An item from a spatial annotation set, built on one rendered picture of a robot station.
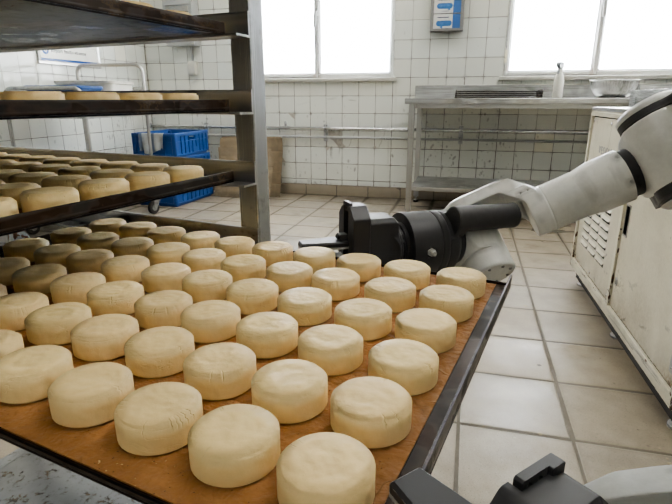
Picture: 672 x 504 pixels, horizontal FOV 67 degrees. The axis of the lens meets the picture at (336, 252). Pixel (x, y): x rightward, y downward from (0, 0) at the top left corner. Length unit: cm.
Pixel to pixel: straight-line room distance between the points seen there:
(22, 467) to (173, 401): 98
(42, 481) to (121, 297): 78
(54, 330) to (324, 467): 27
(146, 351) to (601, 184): 57
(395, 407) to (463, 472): 108
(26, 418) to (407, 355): 25
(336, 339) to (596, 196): 45
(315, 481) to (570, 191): 56
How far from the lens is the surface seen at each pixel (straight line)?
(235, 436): 29
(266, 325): 41
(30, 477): 127
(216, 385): 35
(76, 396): 36
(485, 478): 138
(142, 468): 32
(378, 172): 468
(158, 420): 32
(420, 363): 36
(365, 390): 33
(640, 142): 74
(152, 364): 39
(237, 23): 69
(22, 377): 40
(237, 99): 68
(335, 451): 28
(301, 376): 34
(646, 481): 50
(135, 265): 59
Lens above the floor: 87
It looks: 17 degrees down
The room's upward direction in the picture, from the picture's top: straight up
